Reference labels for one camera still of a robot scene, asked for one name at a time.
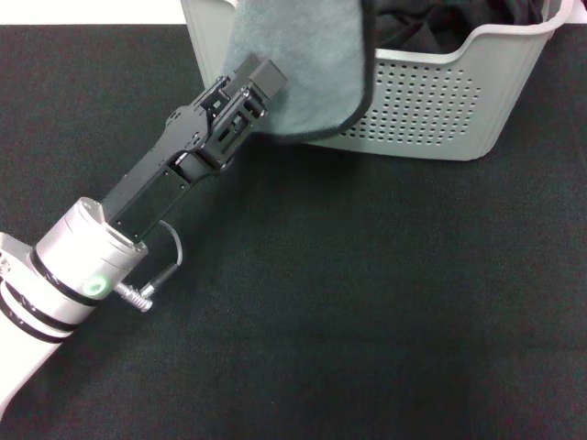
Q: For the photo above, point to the grey and yellow towel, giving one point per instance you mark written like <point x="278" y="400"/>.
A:
<point x="316" y="69"/>

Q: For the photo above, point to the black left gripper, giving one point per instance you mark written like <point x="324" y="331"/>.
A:
<point x="156" y="183"/>

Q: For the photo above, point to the black crumpled cloth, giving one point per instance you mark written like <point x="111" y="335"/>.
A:
<point x="435" y="25"/>

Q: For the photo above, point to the grey perforated plastic storage box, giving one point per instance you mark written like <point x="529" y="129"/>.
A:
<point x="435" y="105"/>

